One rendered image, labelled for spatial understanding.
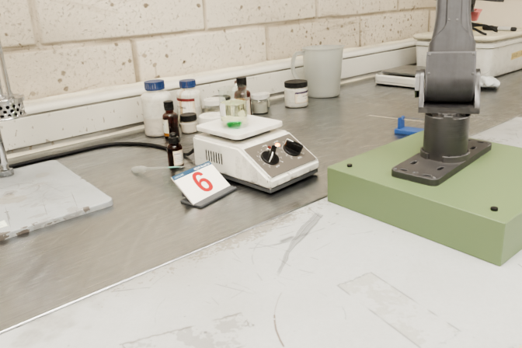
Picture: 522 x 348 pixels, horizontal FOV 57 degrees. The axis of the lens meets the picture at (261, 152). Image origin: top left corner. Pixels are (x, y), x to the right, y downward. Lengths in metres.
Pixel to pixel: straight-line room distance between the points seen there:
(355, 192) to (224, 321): 0.30
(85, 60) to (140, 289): 0.77
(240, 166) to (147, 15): 0.61
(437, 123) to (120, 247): 0.47
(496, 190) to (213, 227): 0.38
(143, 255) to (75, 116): 0.62
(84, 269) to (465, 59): 0.58
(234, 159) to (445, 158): 0.34
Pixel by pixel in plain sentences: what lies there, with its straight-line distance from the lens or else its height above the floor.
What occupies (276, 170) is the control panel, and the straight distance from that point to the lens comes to 0.80.
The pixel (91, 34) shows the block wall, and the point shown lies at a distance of 1.25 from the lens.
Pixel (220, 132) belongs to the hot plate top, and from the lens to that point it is 0.84.
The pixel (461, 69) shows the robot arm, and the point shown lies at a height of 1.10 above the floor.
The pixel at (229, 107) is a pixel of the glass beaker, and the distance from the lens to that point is 0.84.
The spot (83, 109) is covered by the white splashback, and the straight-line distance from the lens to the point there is 1.21.
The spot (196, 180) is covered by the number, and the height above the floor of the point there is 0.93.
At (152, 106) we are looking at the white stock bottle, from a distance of 1.17.
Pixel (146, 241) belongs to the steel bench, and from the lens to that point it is 0.69.
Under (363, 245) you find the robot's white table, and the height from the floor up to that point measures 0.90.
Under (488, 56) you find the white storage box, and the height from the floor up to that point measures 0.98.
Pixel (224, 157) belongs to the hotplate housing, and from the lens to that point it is 0.84.
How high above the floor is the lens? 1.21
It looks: 18 degrees down
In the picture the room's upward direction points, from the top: 3 degrees counter-clockwise
